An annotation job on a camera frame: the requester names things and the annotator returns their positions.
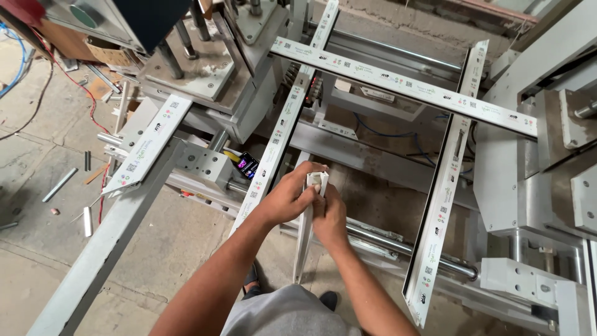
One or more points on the person's left hand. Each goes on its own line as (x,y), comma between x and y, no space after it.
(287,198)

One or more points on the person's right hand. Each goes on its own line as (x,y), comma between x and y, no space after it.
(332,221)

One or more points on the person's right fingers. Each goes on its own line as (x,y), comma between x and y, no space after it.
(322,198)

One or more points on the short plain white plastic profile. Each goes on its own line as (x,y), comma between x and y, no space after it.
(303,242)

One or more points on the long printed white window profile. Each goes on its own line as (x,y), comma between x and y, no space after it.
(280,135)
(401,86)
(443,205)

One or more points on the black smartphone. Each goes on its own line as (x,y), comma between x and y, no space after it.
(247,164)

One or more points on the yellow tool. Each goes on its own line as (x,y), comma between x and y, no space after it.
(230,155)

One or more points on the person's black shoe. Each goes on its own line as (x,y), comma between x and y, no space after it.
(250,277)
(329,300)

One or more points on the person's grey shirt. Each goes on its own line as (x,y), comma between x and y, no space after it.
(289,312)

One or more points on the short printed white window profile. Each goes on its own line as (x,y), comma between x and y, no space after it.
(149,144)

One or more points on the grey metal welding machine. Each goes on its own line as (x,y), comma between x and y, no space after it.
(513,186)

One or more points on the short white profile offcut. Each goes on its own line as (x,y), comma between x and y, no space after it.
(87,221)

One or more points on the small dark metal offcut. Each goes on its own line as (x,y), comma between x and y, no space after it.
(87,160)

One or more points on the cardboard box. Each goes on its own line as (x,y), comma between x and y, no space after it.
(109,52)

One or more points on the long grey metal strip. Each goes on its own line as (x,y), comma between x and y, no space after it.
(59,185)

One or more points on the grey control box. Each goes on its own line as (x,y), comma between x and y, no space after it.
(95,21)

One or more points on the red container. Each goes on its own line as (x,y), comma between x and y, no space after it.
(21,10)

